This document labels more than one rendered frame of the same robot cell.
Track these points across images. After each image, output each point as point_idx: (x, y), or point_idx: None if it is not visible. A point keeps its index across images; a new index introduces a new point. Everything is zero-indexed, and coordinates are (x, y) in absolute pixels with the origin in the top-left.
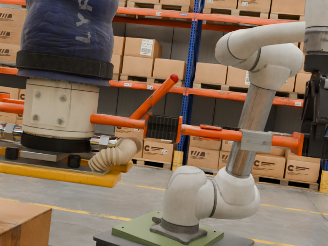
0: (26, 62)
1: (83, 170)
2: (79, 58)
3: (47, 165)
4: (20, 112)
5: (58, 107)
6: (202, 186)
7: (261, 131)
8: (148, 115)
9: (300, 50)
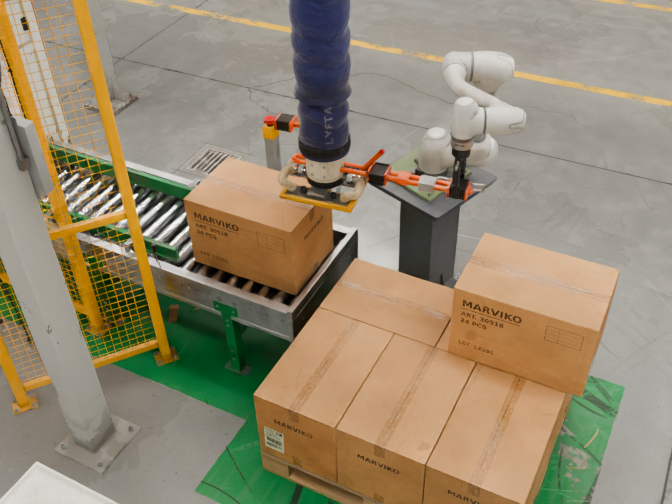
0: (303, 151)
1: (337, 202)
2: (328, 152)
3: (320, 199)
4: (304, 164)
5: (322, 171)
6: (444, 148)
7: (433, 177)
8: (368, 172)
9: (512, 62)
